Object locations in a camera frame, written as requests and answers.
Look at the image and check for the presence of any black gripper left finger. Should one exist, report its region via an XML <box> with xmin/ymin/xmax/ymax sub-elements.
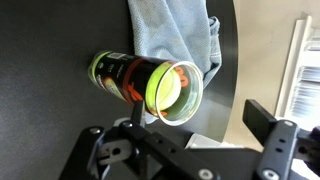
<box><xmin>59</xmin><ymin>99</ymin><xmax>221</xmax><ymax>180</ymax></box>

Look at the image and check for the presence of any white framed window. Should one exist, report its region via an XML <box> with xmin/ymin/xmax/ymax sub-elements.
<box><xmin>274</xmin><ymin>14</ymin><xmax>320</xmax><ymax>129</ymax></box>

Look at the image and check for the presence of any blue cloth towel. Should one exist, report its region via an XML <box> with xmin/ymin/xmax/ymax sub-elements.
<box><xmin>127</xmin><ymin>0</ymin><xmax>223</xmax><ymax>124</ymax></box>

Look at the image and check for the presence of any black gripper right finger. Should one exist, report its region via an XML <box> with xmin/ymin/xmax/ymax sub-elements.
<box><xmin>242</xmin><ymin>99</ymin><xmax>320</xmax><ymax>180</ymax></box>

